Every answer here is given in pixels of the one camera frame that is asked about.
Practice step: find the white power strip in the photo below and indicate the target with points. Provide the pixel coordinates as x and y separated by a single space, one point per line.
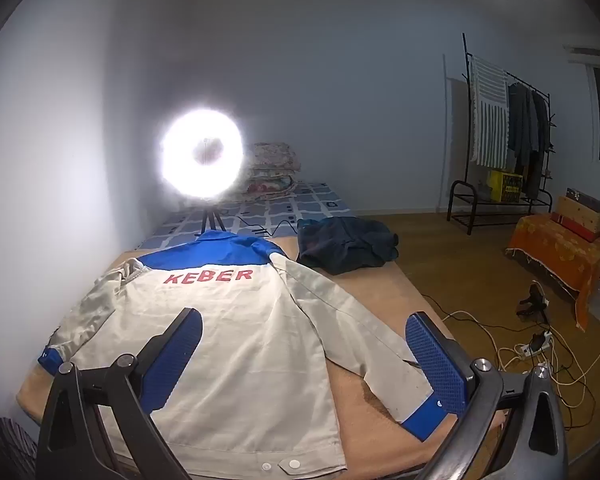
527 350

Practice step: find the black device on floor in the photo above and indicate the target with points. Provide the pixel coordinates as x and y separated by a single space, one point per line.
532 300

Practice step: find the tan blanket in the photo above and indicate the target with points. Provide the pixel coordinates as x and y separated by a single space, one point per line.
380 290

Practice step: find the dark hanging clothes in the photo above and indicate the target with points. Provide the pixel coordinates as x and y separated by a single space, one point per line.
527 135

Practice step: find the black clothes rack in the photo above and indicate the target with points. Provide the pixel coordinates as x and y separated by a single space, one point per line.
466 125

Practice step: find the striped white towel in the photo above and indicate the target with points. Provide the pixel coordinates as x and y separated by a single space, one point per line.
490 120

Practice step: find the blue patterned mattress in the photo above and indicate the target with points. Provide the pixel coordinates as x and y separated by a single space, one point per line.
260 210

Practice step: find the orange cloth covered box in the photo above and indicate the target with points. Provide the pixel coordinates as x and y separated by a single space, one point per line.
560 260

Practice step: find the stack of floral quilts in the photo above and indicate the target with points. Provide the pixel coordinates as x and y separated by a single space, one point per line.
272 170

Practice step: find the black tripod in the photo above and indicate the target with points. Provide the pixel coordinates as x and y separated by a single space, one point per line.
211 217

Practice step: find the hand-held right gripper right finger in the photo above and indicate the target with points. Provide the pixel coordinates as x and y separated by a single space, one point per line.
437 360

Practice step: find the tan cardboard box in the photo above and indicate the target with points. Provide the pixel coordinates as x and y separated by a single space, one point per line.
580 217

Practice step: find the yellow crate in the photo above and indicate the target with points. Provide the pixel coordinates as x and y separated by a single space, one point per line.
505 186

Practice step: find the dark flat box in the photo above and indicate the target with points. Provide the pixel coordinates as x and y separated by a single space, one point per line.
582 199

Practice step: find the red flat box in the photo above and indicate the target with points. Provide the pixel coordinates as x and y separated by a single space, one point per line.
572 226

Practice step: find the dark navy clothing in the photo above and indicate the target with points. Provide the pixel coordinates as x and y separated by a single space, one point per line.
345 245

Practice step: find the beige and blue work jacket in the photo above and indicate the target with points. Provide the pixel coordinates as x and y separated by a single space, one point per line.
260 350

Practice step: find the striped brown pants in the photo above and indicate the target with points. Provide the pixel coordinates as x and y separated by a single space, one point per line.
10 447

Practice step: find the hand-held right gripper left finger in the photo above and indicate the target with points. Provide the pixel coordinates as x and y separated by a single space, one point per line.
172 355

